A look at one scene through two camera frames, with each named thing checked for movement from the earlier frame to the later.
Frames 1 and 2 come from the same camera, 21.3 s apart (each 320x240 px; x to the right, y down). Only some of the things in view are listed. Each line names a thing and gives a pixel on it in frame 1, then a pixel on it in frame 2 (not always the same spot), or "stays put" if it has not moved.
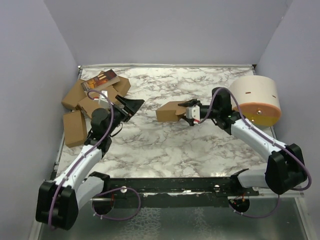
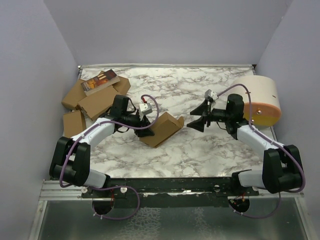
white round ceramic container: x=259 y=99 stays put
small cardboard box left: x=75 y=128 stays put
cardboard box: x=100 y=98 stays put
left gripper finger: x=133 y=105 → x=144 y=132
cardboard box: x=171 y=112 → x=165 y=125
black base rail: x=182 y=192 stays put
